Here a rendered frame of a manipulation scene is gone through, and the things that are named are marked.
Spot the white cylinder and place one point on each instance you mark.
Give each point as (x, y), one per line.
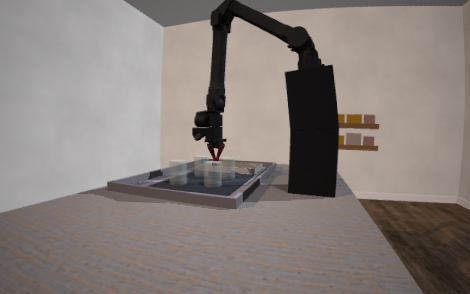
(199, 165)
(228, 168)
(178, 172)
(212, 174)

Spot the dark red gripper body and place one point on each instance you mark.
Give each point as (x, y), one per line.
(217, 134)

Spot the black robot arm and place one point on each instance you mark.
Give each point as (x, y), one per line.
(298, 38)

